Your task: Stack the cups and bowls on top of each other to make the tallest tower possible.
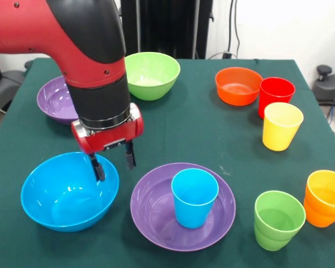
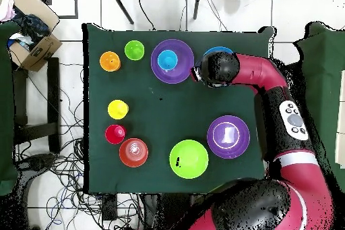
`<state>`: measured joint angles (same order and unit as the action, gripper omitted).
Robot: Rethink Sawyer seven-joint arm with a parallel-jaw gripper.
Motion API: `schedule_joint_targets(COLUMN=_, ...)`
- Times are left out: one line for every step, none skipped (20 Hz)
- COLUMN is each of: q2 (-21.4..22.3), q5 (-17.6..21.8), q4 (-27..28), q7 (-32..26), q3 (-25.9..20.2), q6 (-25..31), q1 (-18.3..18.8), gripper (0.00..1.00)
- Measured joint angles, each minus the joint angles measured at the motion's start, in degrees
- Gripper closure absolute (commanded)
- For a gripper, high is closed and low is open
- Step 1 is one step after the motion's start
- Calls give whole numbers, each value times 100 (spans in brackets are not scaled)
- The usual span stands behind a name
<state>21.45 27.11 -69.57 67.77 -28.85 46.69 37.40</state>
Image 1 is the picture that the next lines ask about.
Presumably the orange-red plastic bowl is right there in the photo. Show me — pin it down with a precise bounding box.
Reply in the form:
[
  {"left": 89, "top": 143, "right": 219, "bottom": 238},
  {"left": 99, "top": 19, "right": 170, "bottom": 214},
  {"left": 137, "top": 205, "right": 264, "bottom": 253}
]
[{"left": 215, "top": 66, "right": 264, "bottom": 107}]

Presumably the grey pedestal foot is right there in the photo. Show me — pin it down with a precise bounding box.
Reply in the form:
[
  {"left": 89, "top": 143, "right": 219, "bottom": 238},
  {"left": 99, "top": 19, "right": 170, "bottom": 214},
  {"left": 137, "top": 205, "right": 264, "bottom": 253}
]
[
  {"left": 0, "top": 70, "right": 26, "bottom": 112},
  {"left": 312, "top": 65, "right": 335, "bottom": 125}
]

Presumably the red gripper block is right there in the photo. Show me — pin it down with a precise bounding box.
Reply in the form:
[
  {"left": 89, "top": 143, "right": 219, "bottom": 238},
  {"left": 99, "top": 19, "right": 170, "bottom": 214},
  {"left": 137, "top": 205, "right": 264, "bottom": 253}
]
[{"left": 71, "top": 102, "right": 145, "bottom": 183}]

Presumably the yellow plastic cup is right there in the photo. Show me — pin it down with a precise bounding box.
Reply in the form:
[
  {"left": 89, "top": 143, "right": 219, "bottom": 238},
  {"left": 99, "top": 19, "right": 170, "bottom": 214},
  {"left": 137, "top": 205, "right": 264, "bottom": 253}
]
[{"left": 262, "top": 102, "right": 304, "bottom": 152}]

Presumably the green plastic cup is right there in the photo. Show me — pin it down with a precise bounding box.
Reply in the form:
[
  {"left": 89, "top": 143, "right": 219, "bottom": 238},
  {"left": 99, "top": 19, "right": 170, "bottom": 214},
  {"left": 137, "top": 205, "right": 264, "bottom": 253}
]
[{"left": 253, "top": 190, "right": 307, "bottom": 252}]

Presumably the orange plastic cup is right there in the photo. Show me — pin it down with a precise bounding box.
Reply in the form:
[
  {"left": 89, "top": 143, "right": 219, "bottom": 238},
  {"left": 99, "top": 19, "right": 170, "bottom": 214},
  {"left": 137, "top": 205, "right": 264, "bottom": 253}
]
[{"left": 303, "top": 169, "right": 335, "bottom": 228}]

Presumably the blue plastic bowl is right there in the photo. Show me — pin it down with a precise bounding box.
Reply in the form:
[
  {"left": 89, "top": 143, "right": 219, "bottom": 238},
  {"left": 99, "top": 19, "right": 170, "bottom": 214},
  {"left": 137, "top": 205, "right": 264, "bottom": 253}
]
[{"left": 20, "top": 152, "right": 120, "bottom": 233}]

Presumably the green plastic bowl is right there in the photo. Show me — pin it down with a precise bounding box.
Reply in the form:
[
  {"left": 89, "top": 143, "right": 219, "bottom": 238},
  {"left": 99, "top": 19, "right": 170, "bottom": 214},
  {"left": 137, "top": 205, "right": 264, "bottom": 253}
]
[{"left": 125, "top": 52, "right": 181, "bottom": 101}]

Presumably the dark green tablecloth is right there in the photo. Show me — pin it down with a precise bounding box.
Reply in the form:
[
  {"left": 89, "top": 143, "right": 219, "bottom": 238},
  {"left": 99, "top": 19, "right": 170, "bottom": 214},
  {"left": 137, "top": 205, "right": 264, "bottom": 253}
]
[{"left": 0, "top": 58, "right": 335, "bottom": 268}]

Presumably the deep purple plastic bowl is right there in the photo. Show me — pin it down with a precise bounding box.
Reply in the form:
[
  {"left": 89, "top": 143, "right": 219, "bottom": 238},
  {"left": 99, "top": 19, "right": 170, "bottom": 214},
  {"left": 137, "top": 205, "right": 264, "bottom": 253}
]
[{"left": 36, "top": 75, "right": 79, "bottom": 126}]

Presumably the blue plastic cup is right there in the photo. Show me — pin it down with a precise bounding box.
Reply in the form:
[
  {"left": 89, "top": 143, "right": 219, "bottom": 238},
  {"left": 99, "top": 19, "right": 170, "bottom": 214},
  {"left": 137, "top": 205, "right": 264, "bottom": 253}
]
[{"left": 171, "top": 168, "right": 219, "bottom": 229}]

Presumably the shallow purple plastic bowl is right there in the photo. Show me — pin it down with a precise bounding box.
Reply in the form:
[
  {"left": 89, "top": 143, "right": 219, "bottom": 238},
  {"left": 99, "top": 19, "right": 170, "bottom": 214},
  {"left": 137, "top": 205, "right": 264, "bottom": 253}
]
[{"left": 130, "top": 162, "right": 237, "bottom": 252}]

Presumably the black wall cable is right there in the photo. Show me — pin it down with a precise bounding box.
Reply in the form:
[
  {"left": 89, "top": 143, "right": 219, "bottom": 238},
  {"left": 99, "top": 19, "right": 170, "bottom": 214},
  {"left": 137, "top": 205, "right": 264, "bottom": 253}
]
[{"left": 228, "top": 0, "right": 242, "bottom": 59}]

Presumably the red plastic cup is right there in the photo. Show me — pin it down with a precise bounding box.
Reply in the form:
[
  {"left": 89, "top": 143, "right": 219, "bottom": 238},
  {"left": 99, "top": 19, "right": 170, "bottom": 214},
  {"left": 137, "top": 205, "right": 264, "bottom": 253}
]
[{"left": 258, "top": 77, "right": 296, "bottom": 119}]

